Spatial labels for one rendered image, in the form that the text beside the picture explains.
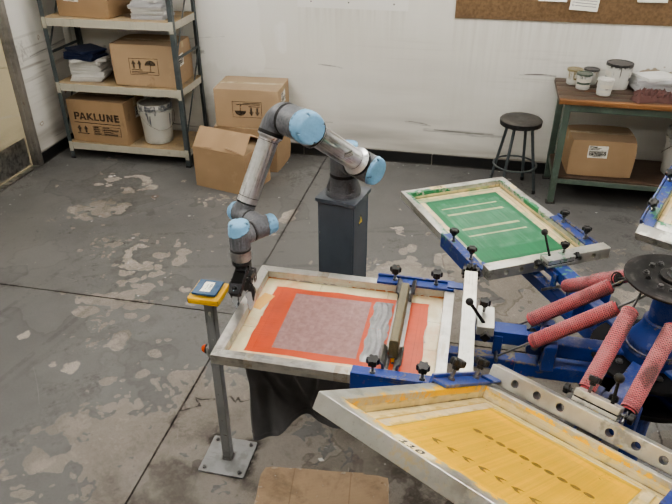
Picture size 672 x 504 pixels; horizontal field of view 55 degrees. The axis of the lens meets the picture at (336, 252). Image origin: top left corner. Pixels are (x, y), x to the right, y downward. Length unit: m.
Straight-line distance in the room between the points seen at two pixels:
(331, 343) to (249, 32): 4.22
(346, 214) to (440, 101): 3.34
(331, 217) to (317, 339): 0.65
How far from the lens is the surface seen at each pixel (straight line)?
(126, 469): 3.32
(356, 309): 2.48
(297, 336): 2.36
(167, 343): 3.96
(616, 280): 2.37
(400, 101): 5.99
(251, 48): 6.17
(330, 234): 2.82
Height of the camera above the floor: 2.41
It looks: 31 degrees down
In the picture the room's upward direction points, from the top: straight up
